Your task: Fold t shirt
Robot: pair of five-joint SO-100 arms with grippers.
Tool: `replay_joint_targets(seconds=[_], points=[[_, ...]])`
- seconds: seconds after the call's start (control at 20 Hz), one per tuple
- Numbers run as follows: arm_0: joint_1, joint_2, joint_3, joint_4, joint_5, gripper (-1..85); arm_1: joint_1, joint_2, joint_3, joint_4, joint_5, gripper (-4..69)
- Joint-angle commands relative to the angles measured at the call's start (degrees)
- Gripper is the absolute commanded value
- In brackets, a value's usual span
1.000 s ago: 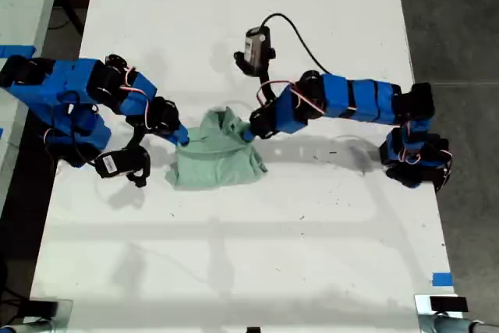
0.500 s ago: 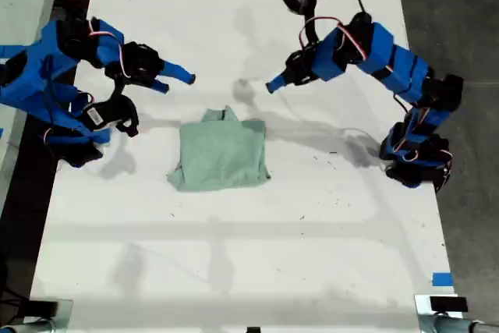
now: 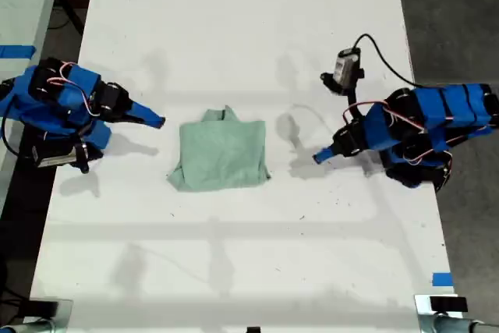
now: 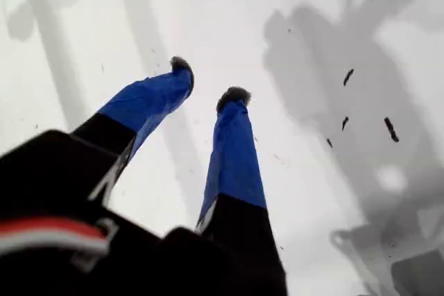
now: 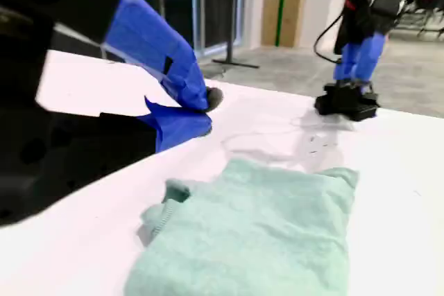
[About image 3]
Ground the pale green T-shirt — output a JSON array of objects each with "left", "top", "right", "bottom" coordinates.
[{"left": 166, "top": 105, "right": 272, "bottom": 193}]

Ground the long blue tape strip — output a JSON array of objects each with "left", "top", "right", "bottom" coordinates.
[{"left": 0, "top": 44, "right": 37, "bottom": 59}]

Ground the pale side table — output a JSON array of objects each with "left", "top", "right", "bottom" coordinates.
[{"left": 0, "top": 0, "right": 65, "bottom": 201}]

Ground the short blue tape strip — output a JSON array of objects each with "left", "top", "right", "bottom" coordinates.
[{"left": 431, "top": 271, "right": 455, "bottom": 288}]

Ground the small black box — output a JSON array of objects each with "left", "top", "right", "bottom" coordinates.
[
  {"left": 430, "top": 296, "right": 469, "bottom": 314},
  {"left": 29, "top": 299, "right": 59, "bottom": 317}
]

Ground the metal pipe clamp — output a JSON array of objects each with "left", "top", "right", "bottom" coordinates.
[
  {"left": 0, "top": 298, "right": 74, "bottom": 333},
  {"left": 413, "top": 293, "right": 499, "bottom": 333}
]

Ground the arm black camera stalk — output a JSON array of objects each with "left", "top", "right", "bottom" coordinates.
[{"left": 345, "top": 90, "right": 364, "bottom": 122}]

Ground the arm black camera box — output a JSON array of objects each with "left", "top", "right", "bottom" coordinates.
[
  {"left": 31, "top": 140, "right": 94, "bottom": 175},
  {"left": 320, "top": 47, "right": 366, "bottom": 97}
]

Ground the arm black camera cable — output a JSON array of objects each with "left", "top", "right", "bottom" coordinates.
[
  {"left": 0, "top": 113, "right": 21, "bottom": 157},
  {"left": 352, "top": 34, "right": 430, "bottom": 89}
]

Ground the black floor cable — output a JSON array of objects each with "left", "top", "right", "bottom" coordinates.
[{"left": 0, "top": 285, "right": 33, "bottom": 323}]

